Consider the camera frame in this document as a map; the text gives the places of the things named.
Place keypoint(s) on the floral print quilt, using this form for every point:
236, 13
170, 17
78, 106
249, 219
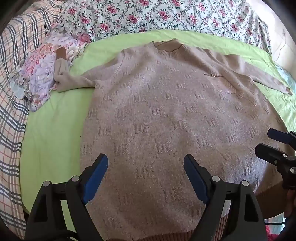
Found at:
138, 16

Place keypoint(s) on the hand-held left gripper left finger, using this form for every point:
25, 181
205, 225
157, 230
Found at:
97, 176

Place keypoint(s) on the pastel floral pillow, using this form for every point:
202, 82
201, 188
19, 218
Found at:
39, 69

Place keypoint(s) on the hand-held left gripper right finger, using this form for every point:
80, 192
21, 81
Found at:
195, 176

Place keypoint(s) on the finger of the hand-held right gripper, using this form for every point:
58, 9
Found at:
270, 154
281, 136

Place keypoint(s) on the plaid blanket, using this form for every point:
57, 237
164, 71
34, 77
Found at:
11, 129

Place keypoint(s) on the beige knitted sweater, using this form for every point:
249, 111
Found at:
161, 115

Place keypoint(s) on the light green bed sheet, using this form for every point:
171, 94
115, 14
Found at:
53, 129

